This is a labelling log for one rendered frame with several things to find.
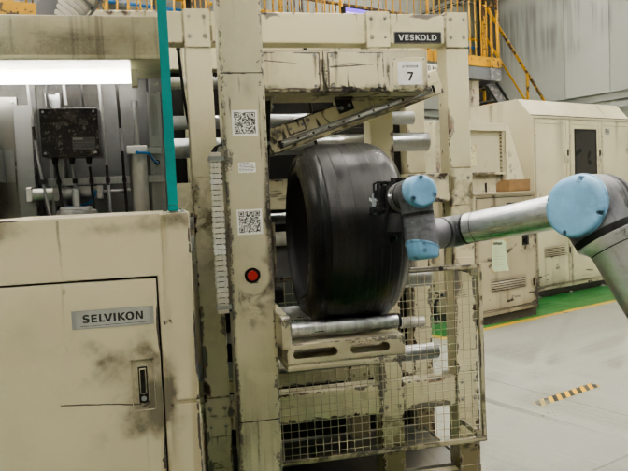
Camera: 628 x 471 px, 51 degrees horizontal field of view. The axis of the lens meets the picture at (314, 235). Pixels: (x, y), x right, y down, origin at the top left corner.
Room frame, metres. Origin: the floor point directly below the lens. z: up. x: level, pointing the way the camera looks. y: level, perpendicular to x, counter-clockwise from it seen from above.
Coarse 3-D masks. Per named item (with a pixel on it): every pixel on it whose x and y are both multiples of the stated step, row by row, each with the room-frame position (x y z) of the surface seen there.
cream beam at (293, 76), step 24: (264, 72) 2.24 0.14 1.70; (288, 72) 2.26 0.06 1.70; (312, 72) 2.27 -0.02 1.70; (336, 72) 2.29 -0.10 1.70; (360, 72) 2.31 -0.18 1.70; (384, 72) 2.33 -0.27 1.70; (288, 96) 2.35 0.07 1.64; (312, 96) 2.37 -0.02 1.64; (360, 96) 2.43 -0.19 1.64; (384, 96) 2.45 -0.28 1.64; (408, 96) 2.47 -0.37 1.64
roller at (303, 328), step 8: (312, 320) 1.95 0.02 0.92; (320, 320) 1.94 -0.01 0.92; (328, 320) 1.94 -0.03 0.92; (336, 320) 1.95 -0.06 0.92; (344, 320) 1.95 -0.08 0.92; (352, 320) 1.95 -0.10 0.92; (360, 320) 1.96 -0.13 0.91; (368, 320) 1.96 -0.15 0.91; (376, 320) 1.96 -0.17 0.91; (384, 320) 1.97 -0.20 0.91; (392, 320) 1.97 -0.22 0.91; (400, 320) 1.98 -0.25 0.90; (296, 328) 1.91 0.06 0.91; (304, 328) 1.92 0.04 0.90; (312, 328) 1.92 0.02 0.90; (320, 328) 1.93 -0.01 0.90; (328, 328) 1.93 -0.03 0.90; (336, 328) 1.94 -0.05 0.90; (344, 328) 1.94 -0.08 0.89; (352, 328) 1.95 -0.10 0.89; (360, 328) 1.95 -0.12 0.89; (368, 328) 1.96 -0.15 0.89; (376, 328) 1.97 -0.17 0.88; (384, 328) 1.98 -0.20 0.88
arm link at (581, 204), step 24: (552, 192) 1.26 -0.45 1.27; (576, 192) 1.22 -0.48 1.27; (600, 192) 1.19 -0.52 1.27; (624, 192) 1.27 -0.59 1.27; (552, 216) 1.25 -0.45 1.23; (576, 216) 1.22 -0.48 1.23; (600, 216) 1.19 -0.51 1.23; (624, 216) 1.20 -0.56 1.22; (576, 240) 1.24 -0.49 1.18; (600, 240) 1.20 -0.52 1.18; (624, 240) 1.20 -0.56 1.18; (600, 264) 1.22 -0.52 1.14; (624, 264) 1.18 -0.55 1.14; (624, 288) 1.18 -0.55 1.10; (624, 312) 1.20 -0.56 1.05
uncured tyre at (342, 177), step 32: (320, 160) 1.93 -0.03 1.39; (352, 160) 1.94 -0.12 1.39; (384, 160) 1.96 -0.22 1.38; (288, 192) 2.21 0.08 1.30; (320, 192) 1.86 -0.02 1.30; (352, 192) 1.86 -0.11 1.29; (288, 224) 2.27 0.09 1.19; (320, 224) 1.84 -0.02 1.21; (352, 224) 1.83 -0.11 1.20; (288, 256) 2.25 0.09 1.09; (320, 256) 1.84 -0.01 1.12; (352, 256) 1.83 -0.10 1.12; (384, 256) 1.85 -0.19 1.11; (320, 288) 1.88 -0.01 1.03; (352, 288) 1.87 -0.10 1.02; (384, 288) 1.89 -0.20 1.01
